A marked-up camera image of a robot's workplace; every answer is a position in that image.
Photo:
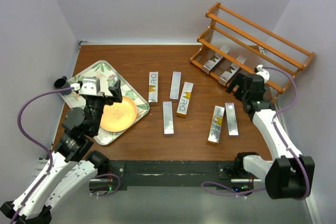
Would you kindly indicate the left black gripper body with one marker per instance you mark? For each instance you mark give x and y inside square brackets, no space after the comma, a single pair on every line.
[97,105]

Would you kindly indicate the dark blue mug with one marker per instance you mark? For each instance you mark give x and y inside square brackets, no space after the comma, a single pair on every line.
[61,83]

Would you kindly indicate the silver toothpaste box upper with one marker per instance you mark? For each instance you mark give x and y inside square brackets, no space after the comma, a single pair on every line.
[175,85]

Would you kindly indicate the silver angled R&O box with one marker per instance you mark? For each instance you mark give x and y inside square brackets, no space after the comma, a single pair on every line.
[212,62]

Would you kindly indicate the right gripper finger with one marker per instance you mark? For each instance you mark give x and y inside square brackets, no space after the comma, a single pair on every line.
[239,93]
[235,82]

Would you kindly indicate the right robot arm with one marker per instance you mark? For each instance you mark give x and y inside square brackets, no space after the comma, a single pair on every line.
[289,174]

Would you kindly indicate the silver gold R&O toothpaste box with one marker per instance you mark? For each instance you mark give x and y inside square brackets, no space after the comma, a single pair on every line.
[153,88]

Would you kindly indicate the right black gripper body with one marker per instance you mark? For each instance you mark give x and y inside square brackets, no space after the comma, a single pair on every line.
[263,89]

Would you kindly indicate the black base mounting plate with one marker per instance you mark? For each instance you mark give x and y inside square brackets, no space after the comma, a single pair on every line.
[123,174]

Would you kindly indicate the orange round plate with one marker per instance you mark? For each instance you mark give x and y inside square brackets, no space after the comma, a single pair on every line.
[119,116]

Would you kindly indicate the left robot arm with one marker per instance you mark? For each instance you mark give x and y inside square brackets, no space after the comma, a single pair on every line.
[71,164]

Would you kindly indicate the floral leaf pattern tray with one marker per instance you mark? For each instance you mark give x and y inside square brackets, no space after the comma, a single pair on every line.
[108,76]

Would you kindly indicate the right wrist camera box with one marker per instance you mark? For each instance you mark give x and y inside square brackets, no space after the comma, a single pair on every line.
[261,71]

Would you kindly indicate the wooden tiered shelf rack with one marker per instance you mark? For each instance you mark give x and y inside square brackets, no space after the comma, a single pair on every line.
[247,44]

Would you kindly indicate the aluminium frame rail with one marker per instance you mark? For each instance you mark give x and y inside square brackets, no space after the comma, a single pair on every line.
[205,184]

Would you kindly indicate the silver toothpaste box lower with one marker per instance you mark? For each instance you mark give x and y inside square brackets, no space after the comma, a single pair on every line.
[168,118]

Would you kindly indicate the silver box far right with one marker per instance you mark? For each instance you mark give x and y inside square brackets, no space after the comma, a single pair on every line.
[231,119]

